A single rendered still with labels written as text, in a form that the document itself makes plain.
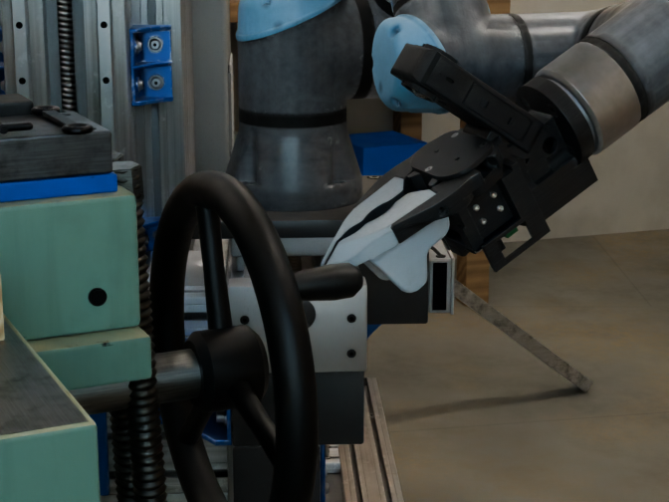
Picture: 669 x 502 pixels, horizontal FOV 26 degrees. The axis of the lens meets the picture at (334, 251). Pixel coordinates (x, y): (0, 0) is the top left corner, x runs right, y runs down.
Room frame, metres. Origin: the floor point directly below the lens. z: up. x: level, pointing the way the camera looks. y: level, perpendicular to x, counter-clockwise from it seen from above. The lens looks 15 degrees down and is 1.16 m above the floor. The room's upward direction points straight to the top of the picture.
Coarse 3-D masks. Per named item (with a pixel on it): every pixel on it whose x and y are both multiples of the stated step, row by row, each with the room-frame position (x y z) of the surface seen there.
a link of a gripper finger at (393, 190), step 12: (396, 180) 1.02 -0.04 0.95; (384, 192) 1.01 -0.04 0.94; (396, 192) 1.00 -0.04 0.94; (408, 192) 1.01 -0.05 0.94; (360, 204) 1.01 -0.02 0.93; (372, 204) 1.00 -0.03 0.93; (384, 204) 1.00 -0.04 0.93; (348, 216) 1.00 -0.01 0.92; (360, 216) 0.99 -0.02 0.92; (372, 216) 1.00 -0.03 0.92; (348, 228) 0.99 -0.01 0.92; (336, 240) 0.98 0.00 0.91; (324, 264) 0.97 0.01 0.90; (372, 264) 1.00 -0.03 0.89; (384, 276) 1.01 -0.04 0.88
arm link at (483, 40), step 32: (416, 0) 1.14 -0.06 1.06; (448, 0) 1.13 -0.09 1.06; (480, 0) 1.14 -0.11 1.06; (384, 32) 1.12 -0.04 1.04; (416, 32) 1.11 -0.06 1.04; (448, 32) 1.11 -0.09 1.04; (480, 32) 1.12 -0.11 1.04; (512, 32) 1.13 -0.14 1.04; (384, 64) 1.12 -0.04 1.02; (480, 64) 1.11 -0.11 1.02; (512, 64) 1.12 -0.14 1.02; (384, 96) 1.12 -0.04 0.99; (512, 96) 1.13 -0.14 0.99
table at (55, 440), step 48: (96, 336) 0.89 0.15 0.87; (144, 336) 0.89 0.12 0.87; (0, 384) 0.72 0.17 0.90; (48, 384) 0.72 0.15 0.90; (96, 384) 0.88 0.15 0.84; (0, 432) 0.65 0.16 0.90; (48, 432) 0.65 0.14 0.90; (96, 432) 0.66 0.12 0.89; (0, 480) 0.64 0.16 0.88; (48, 480) 0.65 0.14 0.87; (96, 480) 0.66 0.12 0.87
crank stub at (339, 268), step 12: (336, 264) 0.95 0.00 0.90; (348, 264) 0.95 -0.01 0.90; (300, 276) 0.93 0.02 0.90; (312, 276) 0.93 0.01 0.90; (324, 276) 0.93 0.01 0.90; (336, 276) 0.94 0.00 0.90; (348, 276) 0.94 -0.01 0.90; (360, 276) 0.95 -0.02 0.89; (300, 288) 0.93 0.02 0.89; (312, 288) 0.93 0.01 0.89; (324, 288) 0.93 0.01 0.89; (336, 288) 0.93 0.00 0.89; (348, 288) 0.94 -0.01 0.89; (360, 288) 0.95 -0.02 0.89; (312, 300) 0.93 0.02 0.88; (324, 300) 0.94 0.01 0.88
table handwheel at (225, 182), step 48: (192, 192) 1.01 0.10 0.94; (240, 192) 0.96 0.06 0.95; (240, 240) 0.93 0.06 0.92; (288, 288) 0.90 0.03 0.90; (192, 336) 1.00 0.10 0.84; (240, 336) 0.99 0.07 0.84; (288, 336) 0.88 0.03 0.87; (192, 384) 0.97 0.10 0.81; (240, 384) 0.97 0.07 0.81; (288, 384) 0.87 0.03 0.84; (192, 432) 1.06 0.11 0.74; (288, 432) 0.87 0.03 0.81; (192, 480) 1.05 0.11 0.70; (288, 480) 0.87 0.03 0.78
